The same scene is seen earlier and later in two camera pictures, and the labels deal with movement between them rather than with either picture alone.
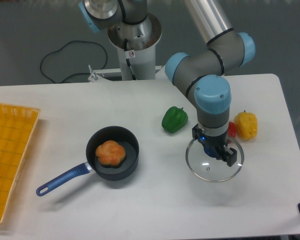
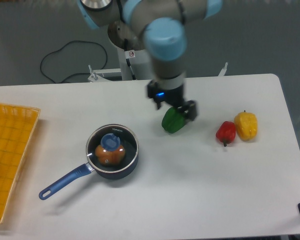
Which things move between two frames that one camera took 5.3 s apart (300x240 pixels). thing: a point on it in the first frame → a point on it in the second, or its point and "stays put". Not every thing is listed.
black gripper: [217, 142] → [173, 97]
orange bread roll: [110, 154] stays put
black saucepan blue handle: [112, 153] stays put
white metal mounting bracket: [94, 76] stays put
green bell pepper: [174, 119] stays put
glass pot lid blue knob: [202, 161] → [110, 142]
